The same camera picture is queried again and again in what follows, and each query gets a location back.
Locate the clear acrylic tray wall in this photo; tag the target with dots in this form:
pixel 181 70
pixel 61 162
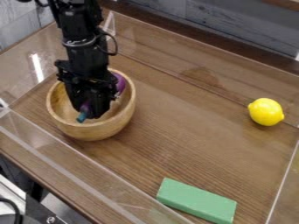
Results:
pixel 85 185

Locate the purple toy eggplant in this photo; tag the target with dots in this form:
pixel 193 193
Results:
pixel 120 83

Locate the yellow toy lemon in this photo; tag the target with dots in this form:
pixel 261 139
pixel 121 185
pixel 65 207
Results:
pixel 265 112

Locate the green rectangular block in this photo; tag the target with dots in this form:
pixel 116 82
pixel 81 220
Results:
pixel 196 202

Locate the brown wooden bowl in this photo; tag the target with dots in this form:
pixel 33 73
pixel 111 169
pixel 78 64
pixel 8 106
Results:
pixel 93 129

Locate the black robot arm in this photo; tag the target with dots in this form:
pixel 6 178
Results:
pixel 77 17

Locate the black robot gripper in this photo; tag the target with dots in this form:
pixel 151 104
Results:
pixel 82 68

